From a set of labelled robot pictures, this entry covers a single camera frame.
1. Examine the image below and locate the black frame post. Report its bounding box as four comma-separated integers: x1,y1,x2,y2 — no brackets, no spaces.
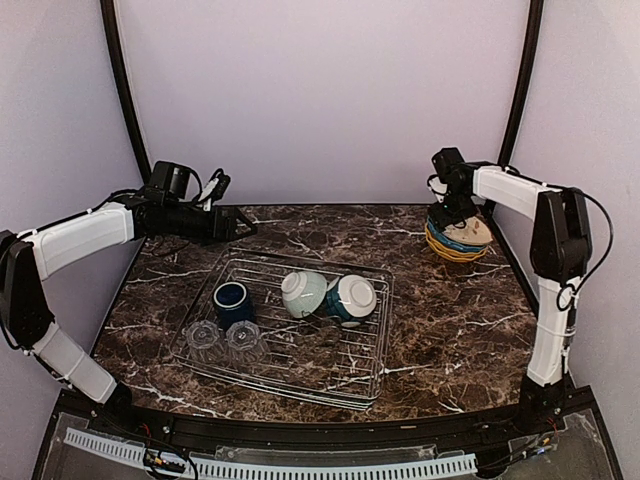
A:
497,0,545,167
99,0,151,182

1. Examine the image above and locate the dark blue ceramic mug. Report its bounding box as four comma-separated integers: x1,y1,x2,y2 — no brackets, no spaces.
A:
212,281,255,331

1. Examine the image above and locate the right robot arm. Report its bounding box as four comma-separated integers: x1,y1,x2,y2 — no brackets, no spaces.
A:
428,147,600,389

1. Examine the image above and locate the left black frame post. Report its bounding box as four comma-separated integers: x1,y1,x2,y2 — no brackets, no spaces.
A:
99,0,151,182

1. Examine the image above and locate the white slotted cable duct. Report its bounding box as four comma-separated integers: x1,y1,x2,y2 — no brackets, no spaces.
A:
63,427,478,479

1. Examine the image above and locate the yellow plate with white rings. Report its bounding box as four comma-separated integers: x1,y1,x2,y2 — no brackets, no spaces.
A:
430,245,486,263

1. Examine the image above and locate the large beige plate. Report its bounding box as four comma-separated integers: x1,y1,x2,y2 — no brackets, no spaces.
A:
443,216,493,247

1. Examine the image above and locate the right clear glass cup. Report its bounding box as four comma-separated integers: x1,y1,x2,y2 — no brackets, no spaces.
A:
226,321,267,365

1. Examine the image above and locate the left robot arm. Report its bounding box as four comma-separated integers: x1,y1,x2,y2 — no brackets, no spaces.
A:
1,161,257,436

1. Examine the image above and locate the black front rail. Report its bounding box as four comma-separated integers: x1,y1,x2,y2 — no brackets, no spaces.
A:
84,379,596,461

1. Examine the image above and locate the wire dish rack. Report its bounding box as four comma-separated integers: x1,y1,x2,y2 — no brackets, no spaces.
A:
170,248,394,410

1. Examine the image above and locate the clear glass cup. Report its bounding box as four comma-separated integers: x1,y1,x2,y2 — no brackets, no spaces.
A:
186,320,225,364
226,321,267,365

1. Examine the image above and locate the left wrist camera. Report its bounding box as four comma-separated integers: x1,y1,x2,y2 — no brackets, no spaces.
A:
195,168,231,211

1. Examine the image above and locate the left clear glass cup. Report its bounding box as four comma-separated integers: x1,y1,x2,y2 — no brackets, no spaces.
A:
186,320,225,364

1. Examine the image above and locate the white green patterned bowl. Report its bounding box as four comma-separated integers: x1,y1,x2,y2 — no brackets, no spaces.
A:
281,270,328,319

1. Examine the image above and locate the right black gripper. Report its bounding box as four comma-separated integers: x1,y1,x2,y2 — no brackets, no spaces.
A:
428,187,478,232

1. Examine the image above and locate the blue polka dot plate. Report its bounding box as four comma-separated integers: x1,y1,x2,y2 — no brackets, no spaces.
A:
426,221,477,247

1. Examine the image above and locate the yellow polka dot plate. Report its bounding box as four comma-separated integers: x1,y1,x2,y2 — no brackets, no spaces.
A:
425,229,488,257

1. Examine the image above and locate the teal and white bowl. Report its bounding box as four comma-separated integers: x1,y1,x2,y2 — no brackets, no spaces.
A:
324,274,377,328

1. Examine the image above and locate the right black frame post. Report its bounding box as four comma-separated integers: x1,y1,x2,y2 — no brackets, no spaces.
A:
497,0,545,167

